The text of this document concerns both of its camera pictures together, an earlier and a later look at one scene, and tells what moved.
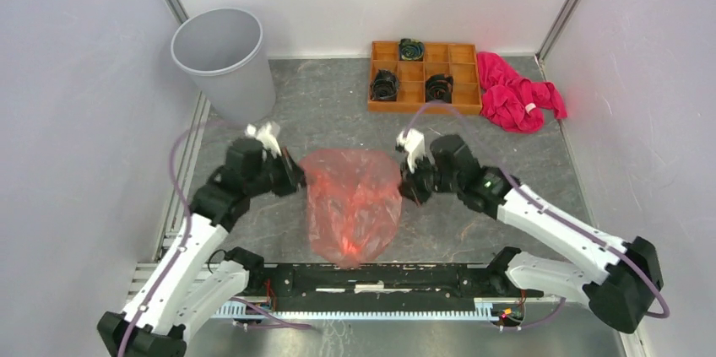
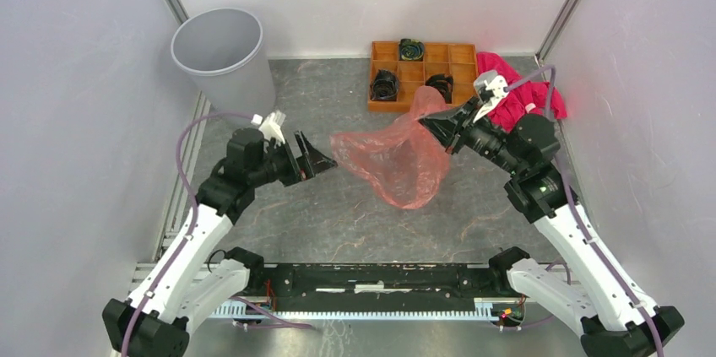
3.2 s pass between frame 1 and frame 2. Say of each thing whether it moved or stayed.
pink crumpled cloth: stayed
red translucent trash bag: moved
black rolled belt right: stayed
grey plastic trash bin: stayed
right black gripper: moved
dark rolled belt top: stayed
